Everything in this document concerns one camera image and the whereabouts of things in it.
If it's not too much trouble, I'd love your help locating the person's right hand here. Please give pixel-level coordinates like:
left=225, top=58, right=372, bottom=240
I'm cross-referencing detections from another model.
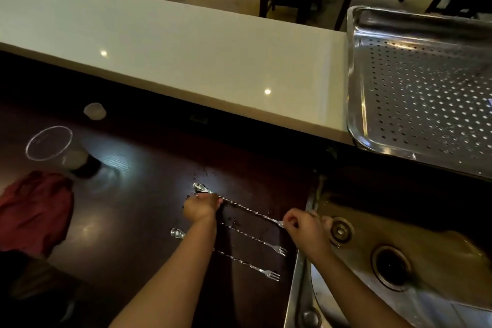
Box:
left=282, top=208, right=334, bottom=261

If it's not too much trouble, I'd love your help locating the person's left hand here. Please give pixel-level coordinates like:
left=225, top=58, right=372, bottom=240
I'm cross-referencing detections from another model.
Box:
left=182, top=192, right=224, bottom=224

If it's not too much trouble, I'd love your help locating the small sink drain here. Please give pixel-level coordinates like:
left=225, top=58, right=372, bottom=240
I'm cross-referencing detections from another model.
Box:
left=329, top=217, right=354, bottom=248

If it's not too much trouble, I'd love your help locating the twisted steel bar spoon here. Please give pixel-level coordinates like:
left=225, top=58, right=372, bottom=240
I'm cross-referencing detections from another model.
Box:
left=192, top=182, right=287, bottom=229
left=213, top=249, right=281, bottom=282
left=170, top=223, right=288, bottom=258

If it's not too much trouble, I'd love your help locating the small white cup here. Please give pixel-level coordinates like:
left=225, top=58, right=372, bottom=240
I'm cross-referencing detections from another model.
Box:
left=83, top=102, right=107, bottom=121

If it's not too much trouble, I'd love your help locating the large sink drain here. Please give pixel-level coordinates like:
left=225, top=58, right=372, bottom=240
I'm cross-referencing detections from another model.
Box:
left=371, top=245, right=414, bottom=292

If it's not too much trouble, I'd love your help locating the clear plastic cup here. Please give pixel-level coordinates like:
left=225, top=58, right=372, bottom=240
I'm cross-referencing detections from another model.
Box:
left=25, top=126, right=103, bottom=179

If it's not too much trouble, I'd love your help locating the red cloth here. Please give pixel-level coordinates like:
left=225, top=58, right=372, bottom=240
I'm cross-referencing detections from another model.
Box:
left=0, top=170, right=75, bottom=258

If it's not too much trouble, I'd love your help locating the person's right forearm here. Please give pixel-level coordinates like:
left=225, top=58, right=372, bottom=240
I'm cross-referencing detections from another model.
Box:
left=304, top=248, right=410, bottom=328

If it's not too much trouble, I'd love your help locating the perforated steel tray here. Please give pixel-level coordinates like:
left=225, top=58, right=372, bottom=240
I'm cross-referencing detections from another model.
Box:
left=346, top=5, right=492, bottom=181

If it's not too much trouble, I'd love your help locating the stainless steel sink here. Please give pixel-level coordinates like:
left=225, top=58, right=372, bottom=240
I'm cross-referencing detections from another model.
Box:
left=284, top=174, right=492, bottom=328

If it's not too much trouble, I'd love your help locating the person's left forearm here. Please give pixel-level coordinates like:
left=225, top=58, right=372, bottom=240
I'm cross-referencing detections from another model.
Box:
left=109, top=218, right=218, bottom=328

